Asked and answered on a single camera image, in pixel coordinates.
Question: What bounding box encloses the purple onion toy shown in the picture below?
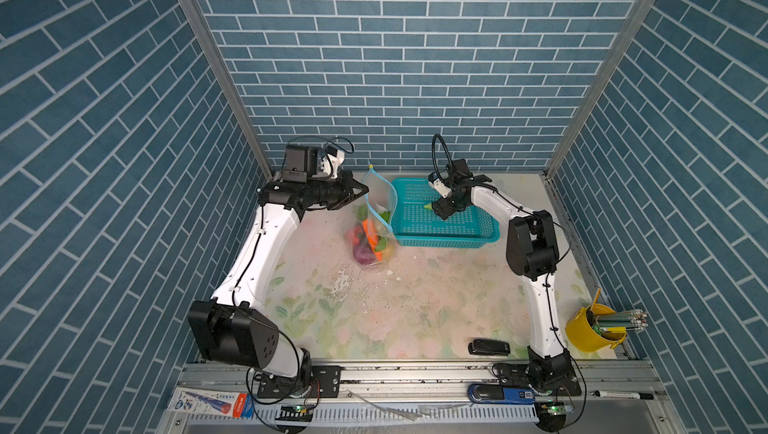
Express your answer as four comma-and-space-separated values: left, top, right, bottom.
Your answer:
353, 244, 378, 266

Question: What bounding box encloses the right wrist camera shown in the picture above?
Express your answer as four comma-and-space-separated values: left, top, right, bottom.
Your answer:
428, 159, 473, 197

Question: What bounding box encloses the red blue printed box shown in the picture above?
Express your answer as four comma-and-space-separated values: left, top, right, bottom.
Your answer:
166, 387, 254, 419

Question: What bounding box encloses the yellow pencil cup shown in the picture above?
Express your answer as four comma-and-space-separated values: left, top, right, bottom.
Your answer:
565, 304, 627, 353

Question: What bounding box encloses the blue black device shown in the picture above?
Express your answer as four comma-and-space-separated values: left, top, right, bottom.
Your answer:
468, 384, 535, 405

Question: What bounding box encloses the clear zip top bag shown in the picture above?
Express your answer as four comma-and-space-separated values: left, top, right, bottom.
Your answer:
346, 164, 398, 268

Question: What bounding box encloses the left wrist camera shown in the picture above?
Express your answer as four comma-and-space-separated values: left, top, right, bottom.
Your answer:
281, 144, 347, 184

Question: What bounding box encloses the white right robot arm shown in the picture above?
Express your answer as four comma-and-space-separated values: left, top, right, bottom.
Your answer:
428, 172, 577, 394

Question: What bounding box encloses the orange carrot toy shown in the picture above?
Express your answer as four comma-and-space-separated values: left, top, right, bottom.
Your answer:
362, 219, 386, 261

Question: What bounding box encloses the black marker pen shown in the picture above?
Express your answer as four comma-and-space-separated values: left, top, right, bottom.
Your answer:
591, 390, 655, 401

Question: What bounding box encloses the teal plastic basket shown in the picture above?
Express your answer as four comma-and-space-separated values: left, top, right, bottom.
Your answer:
392, 178, 500, 249

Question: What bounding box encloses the bundle of pencils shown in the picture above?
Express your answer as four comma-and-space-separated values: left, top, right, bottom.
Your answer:
593, 309, 649, 334

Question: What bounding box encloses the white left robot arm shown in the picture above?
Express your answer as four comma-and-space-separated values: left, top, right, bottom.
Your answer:
188, 170, 369, 390

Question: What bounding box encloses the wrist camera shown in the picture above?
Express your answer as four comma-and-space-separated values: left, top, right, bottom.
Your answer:
428, 159, 473, 197
281, 144, 347, 184

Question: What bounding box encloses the yellow potato toy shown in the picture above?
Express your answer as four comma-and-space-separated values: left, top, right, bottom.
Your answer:
383, 244, 396, 259

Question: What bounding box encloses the aluminium rail base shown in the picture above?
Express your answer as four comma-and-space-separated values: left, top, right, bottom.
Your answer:
159, 359, 682, 433

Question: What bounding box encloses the black stapler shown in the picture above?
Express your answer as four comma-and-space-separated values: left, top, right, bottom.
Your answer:
468, 338, 511, 356

